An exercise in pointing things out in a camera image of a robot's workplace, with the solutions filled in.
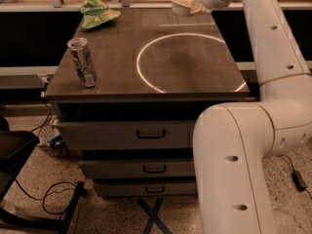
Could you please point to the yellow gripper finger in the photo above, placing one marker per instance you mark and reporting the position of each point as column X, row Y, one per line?
column 196, row 6

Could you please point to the white paper bowl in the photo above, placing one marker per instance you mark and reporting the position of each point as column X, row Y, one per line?
column 182, row 7

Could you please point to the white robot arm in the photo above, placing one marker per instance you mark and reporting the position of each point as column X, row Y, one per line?
column 230, row 140

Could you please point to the silver redbull can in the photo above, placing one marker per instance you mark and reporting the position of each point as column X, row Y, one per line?
column 83, row 61

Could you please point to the green chip bag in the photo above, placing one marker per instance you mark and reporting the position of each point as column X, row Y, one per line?
column 96, row 13

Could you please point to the top grey drawer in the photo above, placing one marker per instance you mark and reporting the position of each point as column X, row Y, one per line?
column 127, row 135

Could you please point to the grey drawer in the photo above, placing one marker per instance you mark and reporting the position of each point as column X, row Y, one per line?
column 127, row 135
column 137, row 168
column 131, row 188

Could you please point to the grey drawer cabinet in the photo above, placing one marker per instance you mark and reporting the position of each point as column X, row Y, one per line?
column 152, row 65

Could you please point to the middle grey drawer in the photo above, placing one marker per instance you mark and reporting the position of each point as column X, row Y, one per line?
column 137, row 168

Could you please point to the bottom grey drawer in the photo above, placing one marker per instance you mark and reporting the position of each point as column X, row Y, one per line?
column 131, row 188

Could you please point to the black chair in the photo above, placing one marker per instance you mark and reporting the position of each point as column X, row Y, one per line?
column 58, row 199

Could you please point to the wire mesh basket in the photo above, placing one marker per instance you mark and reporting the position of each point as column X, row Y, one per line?
column 51, row 140

